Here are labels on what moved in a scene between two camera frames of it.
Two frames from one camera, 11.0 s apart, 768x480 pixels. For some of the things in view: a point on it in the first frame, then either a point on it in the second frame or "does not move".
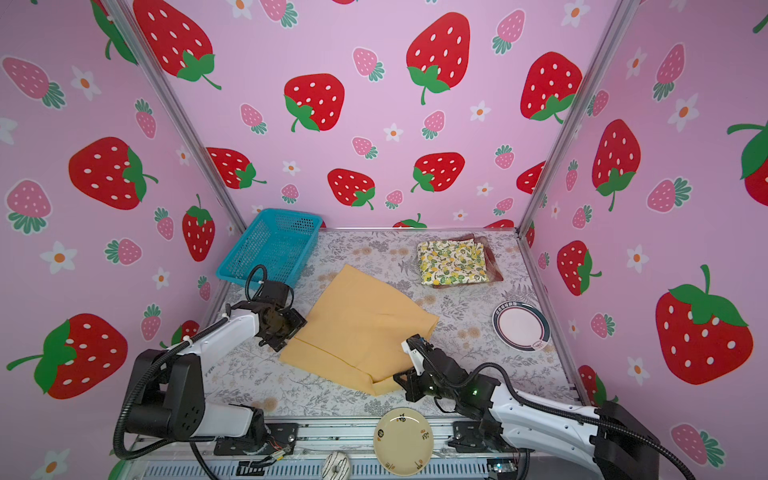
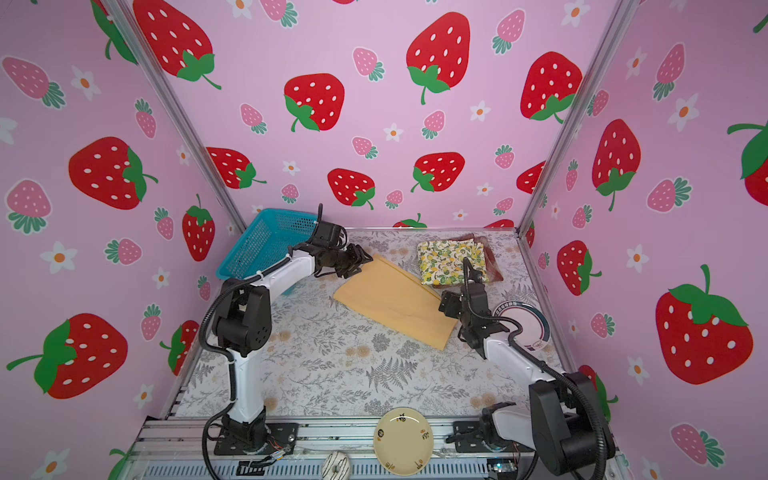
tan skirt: [355, 329] -> [389, 294]
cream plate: [403, 442] does not move
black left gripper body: [289, 323] -> [346, 261]
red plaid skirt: [493, 272] does not move
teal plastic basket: [278, 240] does not move
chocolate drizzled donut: [336, 467] does not move
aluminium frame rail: [316, 441] does not move
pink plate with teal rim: [521, 326] does not move
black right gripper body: [418, 385] -> [454, 308]
